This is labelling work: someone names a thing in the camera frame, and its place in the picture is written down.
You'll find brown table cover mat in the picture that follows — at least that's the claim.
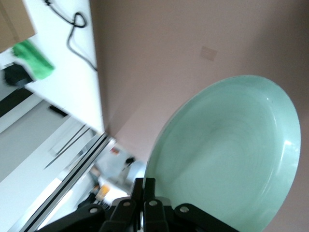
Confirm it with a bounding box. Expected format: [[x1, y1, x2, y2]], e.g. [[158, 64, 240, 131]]
[[89, 0, 309, 232]]

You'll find black cable with small loop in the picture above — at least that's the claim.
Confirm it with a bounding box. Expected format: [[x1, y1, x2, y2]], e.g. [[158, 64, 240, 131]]
[[42, 0, 99, 72]]

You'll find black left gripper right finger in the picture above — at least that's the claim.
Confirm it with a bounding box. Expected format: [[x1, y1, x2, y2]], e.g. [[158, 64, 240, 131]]
[[141, 177, 244, 232]]

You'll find aluminium table edge profile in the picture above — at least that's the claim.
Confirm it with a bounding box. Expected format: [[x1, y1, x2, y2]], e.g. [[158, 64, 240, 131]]
[[23, 132, 115, 232]]

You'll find pale green round plate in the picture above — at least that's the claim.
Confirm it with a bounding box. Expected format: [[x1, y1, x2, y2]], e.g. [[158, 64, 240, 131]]
[[142, 74, 302, 232]]

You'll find small square tape patch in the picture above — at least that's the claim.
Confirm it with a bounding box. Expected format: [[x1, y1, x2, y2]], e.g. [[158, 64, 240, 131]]
[[201, 45, 217, 61]]

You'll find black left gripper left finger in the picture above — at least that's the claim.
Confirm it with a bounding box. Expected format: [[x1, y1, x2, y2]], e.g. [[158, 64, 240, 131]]
[[38, 177, 145, 232]]

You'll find brown cardboard box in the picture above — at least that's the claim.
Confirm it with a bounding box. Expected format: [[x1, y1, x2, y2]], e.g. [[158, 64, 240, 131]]
[[0, 0, 37, 54]]

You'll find black blurry object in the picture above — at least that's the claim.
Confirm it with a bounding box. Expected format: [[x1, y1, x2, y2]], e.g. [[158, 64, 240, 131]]
[[3, 62, 33, 88]]

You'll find green cloth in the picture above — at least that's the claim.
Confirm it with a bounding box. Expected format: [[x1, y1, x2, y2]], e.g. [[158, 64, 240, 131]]
[[12, 40, 56, 82]]

